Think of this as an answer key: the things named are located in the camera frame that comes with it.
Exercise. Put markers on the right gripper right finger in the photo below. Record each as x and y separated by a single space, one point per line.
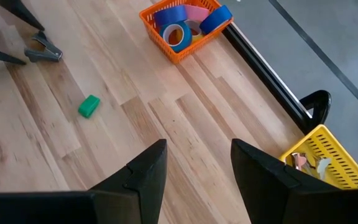
269 186

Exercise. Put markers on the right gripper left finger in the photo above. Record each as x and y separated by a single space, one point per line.
135 186

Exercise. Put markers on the black staple remover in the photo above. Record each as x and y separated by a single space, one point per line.
47 53

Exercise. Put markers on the beige staple remover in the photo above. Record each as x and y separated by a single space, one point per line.
323 166

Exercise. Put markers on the green mini stapler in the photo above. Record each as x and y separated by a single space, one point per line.
89 106

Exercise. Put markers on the light blue tape roll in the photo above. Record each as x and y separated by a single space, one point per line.
186 39

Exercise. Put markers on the yellow tape roll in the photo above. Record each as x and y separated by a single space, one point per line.
197 35

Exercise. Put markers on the pink tape roll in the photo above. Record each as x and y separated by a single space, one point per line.
197 12

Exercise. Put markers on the yellow plastic basket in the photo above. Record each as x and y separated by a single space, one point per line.
337 146

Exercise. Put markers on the orange plastic basket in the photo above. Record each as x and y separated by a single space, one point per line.
154 32

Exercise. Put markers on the black aluminium table frame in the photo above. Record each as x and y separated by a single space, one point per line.
259 74

